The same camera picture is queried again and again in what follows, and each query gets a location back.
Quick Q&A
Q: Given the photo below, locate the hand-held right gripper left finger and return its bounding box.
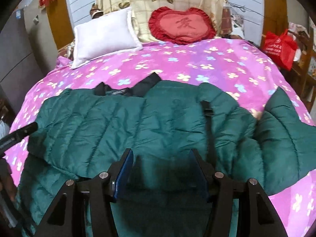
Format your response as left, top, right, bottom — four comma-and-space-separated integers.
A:
33, 148, 134, 237

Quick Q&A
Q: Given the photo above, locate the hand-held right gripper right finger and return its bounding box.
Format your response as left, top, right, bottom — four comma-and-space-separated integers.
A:
190, 149, 288, 237

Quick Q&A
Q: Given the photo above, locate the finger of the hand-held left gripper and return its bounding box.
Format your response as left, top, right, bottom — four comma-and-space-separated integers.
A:
0, 122, 38, 156

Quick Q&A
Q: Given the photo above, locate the green puffer jacket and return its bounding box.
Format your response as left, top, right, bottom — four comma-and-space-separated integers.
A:
15, 73, 316, 237

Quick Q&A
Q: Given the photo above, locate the person's left hand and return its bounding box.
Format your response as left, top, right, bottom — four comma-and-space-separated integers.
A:
0, 158, 18, 202

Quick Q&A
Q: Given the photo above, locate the grey cabinet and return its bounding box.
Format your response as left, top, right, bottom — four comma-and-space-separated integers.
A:
0, 6, 60, 119

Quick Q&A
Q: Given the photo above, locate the pink floral bedsheet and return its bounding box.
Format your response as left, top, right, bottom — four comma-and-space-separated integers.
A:
5, 37, 316, 237

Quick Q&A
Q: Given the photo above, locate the white pillow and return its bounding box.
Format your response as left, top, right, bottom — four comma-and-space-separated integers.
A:
71, 6, 143, 69

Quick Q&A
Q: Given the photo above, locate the red heart-shaped cushion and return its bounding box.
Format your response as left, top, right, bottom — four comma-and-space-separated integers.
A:
149, 7, 217, 45

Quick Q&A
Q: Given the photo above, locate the red plastic bag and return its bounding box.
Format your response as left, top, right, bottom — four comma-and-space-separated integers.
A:
262, 29, 299, 71

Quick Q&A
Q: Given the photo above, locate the wooden chair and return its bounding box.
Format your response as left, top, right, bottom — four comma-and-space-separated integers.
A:
288, 22, 316, 105

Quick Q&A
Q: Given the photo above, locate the cream floral quilt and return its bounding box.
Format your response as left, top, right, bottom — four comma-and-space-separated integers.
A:
95, 0, 229, 42

